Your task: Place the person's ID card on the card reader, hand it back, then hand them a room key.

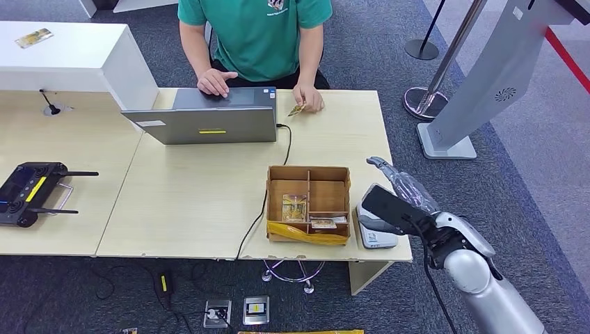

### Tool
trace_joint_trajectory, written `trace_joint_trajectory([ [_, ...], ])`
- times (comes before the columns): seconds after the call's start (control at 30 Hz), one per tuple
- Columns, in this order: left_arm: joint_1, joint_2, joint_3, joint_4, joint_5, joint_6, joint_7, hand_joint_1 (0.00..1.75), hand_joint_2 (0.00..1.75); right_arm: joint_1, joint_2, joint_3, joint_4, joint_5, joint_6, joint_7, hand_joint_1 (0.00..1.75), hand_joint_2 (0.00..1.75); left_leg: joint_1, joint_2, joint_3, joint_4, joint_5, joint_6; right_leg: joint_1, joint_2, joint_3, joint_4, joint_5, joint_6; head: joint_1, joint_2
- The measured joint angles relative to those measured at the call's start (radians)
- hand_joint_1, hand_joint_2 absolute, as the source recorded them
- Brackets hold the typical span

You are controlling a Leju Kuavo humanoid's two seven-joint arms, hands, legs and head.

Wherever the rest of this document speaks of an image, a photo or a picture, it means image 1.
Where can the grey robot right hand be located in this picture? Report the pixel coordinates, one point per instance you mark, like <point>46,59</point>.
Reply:
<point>408,186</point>

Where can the brown divided card box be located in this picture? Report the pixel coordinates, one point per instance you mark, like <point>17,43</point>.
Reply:
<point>329,193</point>

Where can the printed room key card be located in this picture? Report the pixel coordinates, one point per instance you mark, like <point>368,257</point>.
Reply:
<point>324,224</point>

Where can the yellow printed ID card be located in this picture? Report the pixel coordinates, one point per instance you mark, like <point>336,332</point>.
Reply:
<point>296,110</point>

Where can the person's right forearm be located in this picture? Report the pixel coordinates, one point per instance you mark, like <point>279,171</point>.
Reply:
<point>196,50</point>

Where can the person's left forearm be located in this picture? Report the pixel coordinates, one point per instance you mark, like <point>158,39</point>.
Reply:
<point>311,50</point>

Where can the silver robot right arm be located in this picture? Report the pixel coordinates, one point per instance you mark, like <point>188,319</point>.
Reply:
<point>488,295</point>

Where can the pale card in box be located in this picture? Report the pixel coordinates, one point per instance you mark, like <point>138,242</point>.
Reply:
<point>343,219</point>

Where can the yellow card in box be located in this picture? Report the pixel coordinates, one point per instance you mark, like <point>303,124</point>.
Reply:
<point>295,207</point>

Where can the person's left hand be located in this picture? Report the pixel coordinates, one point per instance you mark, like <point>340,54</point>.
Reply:
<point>309,96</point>

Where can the person's hand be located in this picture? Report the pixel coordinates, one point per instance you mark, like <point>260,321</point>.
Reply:
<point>213,83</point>
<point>309,96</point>

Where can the person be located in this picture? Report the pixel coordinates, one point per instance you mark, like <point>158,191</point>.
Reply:
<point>258,41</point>

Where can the person's right hand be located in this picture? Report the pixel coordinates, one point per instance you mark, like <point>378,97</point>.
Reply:
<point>213,83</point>

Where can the yellow card on counter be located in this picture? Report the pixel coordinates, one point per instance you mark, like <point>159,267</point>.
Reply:
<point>33,38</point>

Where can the desk leg panel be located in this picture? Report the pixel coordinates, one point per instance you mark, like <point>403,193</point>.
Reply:
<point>364,276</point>

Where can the chrome chair base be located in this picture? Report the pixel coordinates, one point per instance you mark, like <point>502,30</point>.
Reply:
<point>308,286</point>

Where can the silver kiosk stand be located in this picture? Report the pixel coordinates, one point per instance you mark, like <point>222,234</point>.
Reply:
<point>498,69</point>

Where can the chrome stanchion pole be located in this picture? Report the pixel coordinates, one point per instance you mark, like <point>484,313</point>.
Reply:
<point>456,41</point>

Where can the floor socket with yellow label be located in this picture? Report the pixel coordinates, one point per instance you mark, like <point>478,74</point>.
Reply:
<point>256,310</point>

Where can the red barrier belt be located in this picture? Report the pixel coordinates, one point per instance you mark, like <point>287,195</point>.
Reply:
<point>567,60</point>

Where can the grey laptop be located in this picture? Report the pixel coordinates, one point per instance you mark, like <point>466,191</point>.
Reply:
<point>207,122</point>

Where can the floor socket with plug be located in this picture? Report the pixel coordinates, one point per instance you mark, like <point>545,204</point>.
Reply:
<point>217,314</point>

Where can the grey office chair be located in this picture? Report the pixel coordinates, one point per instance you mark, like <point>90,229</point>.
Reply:
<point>209,41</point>

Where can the white cabinet base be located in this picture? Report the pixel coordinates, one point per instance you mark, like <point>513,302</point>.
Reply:
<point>143,3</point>

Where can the white counter block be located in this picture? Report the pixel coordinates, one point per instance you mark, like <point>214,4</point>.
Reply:
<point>69,60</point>

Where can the small black desk microphone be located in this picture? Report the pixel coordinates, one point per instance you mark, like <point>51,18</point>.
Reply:
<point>54,110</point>

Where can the black remote controller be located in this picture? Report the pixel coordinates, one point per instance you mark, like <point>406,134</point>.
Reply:
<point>27,189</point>

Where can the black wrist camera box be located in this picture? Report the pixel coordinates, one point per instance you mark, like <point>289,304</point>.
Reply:
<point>392,207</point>

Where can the black stanchion post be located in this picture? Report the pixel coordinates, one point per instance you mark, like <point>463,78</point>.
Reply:
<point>421,50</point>

